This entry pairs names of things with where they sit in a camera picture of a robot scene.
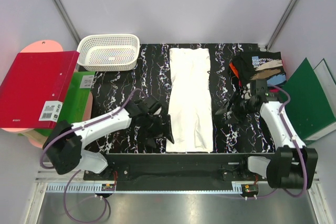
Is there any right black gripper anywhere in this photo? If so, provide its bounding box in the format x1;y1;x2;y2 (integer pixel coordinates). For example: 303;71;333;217
216;91;257;126

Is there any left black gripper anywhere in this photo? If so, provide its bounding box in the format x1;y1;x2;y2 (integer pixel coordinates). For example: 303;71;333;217
141;114;174;148

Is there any white t shirt blue print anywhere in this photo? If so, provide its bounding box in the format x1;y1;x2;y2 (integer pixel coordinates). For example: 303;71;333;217
166;48;213;153

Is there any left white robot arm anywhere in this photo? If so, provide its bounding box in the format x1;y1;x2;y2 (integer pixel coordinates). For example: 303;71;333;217
43;97;174;180

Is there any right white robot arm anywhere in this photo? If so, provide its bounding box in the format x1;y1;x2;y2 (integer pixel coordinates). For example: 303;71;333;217
215;79;318;191

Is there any orange folded t shirt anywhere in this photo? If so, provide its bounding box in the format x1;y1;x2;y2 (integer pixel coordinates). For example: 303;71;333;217
229;62;239;78

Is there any black printed folded t shirt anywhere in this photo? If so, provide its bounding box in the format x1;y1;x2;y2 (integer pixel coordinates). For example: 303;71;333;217
231;51;287;87

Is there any black marble pattern mat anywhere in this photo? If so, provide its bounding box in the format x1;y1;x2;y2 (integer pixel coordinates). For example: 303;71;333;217
91;43;275;153

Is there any green plastic folder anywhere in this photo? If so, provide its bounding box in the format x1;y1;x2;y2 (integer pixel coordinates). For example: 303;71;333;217
17;71;97;138

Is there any white perforated plastic basket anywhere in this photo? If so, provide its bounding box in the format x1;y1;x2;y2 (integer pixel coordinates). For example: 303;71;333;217
77;34;140;72

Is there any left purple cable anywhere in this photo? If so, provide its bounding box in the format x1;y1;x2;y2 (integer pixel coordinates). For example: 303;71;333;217
39;88;149;221

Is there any purple cable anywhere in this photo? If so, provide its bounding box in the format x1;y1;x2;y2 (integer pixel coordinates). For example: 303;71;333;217
39;88;149;221
217;84;308;199

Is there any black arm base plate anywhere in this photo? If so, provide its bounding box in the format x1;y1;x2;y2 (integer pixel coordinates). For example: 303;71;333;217
83;153;264;193

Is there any dark green ring binder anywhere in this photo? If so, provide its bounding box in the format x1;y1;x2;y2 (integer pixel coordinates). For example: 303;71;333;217
282;58;335;145

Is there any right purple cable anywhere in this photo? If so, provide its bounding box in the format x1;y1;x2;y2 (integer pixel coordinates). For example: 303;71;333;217
217;84;308;199

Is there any white slotted cable duct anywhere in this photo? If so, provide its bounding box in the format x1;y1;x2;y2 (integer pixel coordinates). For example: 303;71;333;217
46;183;116;194

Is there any red ring binder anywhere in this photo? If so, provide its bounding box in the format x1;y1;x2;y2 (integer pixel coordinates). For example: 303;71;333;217
1;51;79;129

